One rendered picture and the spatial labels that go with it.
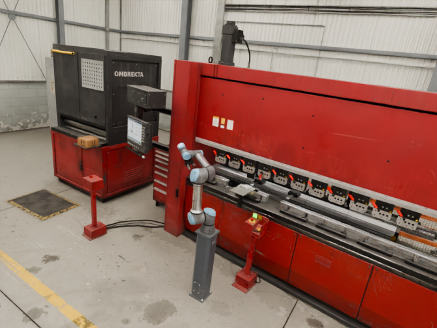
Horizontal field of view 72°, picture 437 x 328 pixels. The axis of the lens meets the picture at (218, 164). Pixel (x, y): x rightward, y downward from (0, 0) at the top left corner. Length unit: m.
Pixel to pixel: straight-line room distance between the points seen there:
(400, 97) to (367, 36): 4.57
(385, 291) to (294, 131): 1.68
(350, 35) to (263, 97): 4.40
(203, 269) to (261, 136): 1.50
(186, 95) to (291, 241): 2.00
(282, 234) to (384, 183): 1.13
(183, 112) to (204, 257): 1.68
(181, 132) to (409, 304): 2.86
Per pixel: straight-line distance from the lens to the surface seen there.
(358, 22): 7.41
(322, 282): 3.44
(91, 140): 4.58
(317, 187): 3.15
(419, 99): 2.86
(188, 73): 3.58
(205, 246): 2.98
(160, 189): 4.78
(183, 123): 3.66
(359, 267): 3.22
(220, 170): 4.03
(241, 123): 3.41
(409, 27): 7.30
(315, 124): 3.04
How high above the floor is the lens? 2.35
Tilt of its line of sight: 19 degrees down
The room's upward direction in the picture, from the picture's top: 7 degrees clockwise
